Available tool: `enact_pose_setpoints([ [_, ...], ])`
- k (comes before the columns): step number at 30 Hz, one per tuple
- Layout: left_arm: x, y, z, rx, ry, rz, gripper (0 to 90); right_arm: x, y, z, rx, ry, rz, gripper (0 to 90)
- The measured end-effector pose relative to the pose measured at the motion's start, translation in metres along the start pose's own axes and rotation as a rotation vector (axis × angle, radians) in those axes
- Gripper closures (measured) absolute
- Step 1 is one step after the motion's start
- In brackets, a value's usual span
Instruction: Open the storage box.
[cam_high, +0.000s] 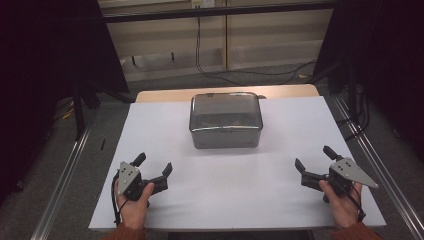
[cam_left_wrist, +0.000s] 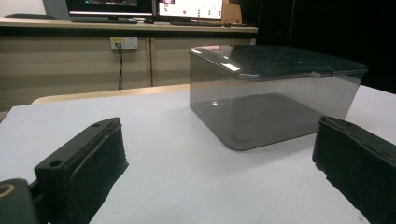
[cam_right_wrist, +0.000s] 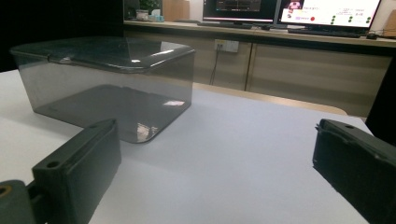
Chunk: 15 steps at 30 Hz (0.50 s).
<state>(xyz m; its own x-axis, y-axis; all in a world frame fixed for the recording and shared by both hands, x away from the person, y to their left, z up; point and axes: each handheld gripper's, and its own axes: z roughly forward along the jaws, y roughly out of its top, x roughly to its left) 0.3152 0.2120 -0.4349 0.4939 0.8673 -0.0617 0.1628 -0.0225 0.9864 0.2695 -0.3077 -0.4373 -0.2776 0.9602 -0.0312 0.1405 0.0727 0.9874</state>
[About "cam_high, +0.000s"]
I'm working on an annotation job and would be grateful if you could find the light wooden table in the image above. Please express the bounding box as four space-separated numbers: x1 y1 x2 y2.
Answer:
135 83 321 104

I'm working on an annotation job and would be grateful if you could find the person's left hand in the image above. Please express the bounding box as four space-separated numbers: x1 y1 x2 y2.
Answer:
113 181 156 231

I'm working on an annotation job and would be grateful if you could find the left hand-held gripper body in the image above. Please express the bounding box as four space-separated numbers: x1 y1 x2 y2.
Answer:
117 161 169 202

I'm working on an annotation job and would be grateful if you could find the left hand-held gripper black cable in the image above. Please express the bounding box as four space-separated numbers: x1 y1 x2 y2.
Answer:
110 171 129 228

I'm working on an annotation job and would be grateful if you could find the aluminium floor rail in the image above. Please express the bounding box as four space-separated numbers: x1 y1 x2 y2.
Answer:
332 95 424 240
30 124 94 240

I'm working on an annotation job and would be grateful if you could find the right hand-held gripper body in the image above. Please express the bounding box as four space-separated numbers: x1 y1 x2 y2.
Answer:
300 157 380 204

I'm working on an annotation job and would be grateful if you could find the person's right hand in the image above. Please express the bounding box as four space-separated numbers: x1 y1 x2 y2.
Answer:
318 179 363 230

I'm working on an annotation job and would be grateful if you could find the grey metal box with lid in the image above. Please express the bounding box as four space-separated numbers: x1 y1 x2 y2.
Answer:
188 91 264 150

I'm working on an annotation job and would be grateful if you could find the bundle of black cables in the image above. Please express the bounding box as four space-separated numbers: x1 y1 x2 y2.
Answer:
335 84 371 143

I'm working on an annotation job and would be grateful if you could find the hand-held gripper black cable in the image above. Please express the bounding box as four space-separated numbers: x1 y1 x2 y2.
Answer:
343 183 367 224
110 171 129 228

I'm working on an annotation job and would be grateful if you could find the right hand-held gripper black cable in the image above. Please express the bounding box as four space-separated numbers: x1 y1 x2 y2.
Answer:
343 183 367 224

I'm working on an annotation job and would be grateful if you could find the black horizontal frame bar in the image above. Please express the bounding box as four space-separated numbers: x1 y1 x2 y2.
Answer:
103 0 338 24

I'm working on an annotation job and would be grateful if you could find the white wall socket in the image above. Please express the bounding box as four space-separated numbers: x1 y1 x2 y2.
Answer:
191 0 215 10

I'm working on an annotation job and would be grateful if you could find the black curtain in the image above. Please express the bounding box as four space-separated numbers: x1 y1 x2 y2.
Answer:
0 0 130 208
313 0 424 164

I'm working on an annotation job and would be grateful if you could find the black metal stand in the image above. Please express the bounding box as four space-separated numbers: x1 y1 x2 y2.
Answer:
72 78 102 142

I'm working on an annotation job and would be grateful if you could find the long black floor cable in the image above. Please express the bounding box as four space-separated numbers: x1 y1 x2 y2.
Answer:
194 16 318 86

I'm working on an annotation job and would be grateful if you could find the white table board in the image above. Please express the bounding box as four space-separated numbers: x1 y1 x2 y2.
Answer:
87 96 387 232

